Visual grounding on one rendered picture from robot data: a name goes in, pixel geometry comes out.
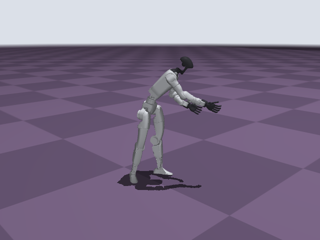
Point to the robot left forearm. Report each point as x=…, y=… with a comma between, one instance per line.
x=180, y=101

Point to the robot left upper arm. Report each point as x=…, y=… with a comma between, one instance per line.
x=172, y=93

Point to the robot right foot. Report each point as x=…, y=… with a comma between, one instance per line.
x=133, y=178

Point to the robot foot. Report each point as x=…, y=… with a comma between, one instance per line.
x=133, y=178
x=162, y=171

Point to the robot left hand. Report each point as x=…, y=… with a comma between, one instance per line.
x=193, y=107

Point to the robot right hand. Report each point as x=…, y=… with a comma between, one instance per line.
x=211, y=106

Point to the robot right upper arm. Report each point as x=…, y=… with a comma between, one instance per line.
x=171, y=80

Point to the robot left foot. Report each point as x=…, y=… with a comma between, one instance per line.
x=162, y=171

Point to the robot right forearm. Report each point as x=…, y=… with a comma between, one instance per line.
x=192, y=99

